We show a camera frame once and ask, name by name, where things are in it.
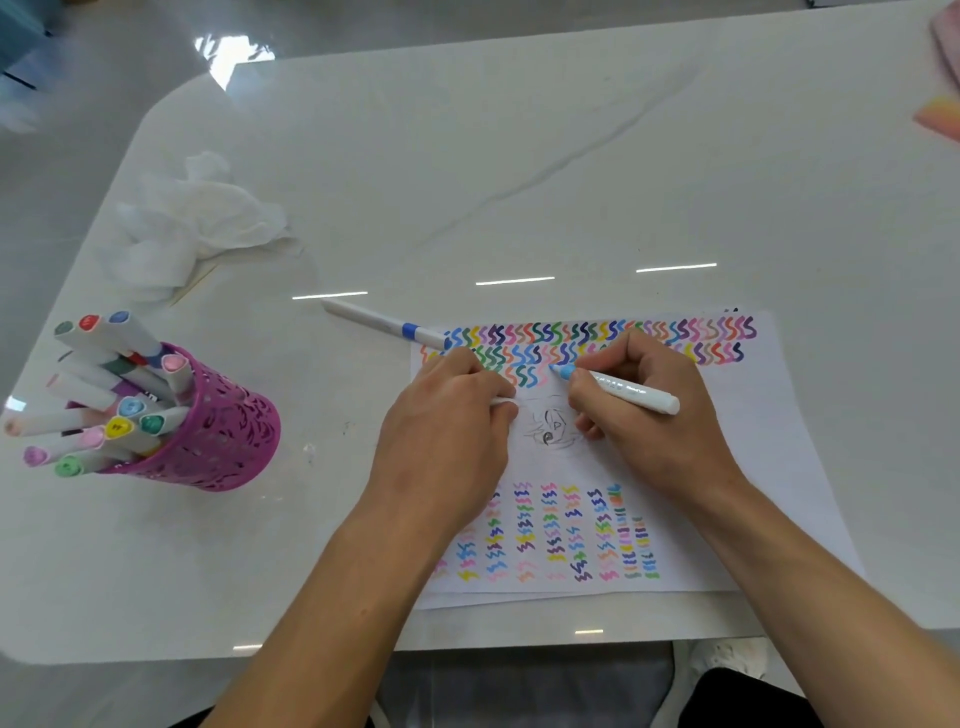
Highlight yellow banded white marker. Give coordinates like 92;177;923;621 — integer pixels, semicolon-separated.
104;418;163;455

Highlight peach banded white marker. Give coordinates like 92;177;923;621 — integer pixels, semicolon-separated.
3;410;85;439

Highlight lilac banded white marker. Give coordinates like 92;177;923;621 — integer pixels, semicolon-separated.
22;442;84;469

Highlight person's right hand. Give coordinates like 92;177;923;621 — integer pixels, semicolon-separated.
566;328;744;515

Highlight red banded white marker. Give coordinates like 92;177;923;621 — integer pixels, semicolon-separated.
78;314;140;361

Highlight black trousers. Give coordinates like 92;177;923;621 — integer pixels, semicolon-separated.
172;667;805;728

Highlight person's right white shoe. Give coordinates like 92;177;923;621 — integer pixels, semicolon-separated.
686;637;772;678

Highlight person's left forearm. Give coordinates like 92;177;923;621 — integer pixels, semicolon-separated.
202;509;451;728

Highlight pink yellow eraser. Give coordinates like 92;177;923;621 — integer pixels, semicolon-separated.
913;95;960;145

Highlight light green banded white marker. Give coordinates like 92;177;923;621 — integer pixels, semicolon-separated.
53;451;114;480

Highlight crumpled white tissue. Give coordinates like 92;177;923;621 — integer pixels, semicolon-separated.
101;151;295;301

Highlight pink perforated pen holder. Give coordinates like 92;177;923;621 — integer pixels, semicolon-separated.
67;343;283;493

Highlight salmon banded white marker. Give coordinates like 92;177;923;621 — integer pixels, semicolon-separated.
44;371;115;412

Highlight royal blue banded white marker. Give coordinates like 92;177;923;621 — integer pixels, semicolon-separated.
322;299;453;352

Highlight grey green banded white marker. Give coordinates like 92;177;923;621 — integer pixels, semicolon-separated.
53;320;114;361

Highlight pink pencil case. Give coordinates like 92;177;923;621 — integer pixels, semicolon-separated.
929;0;960;84

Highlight person's left hand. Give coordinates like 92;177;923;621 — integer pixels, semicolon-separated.
363;347;520;549

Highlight blue curtain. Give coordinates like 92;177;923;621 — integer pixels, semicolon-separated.
0;0;67;84

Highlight person's right forearm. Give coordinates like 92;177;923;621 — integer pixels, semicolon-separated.
686;472;960;728

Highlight sky blue banded white marker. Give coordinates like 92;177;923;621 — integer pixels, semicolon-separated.
549;363;682;418

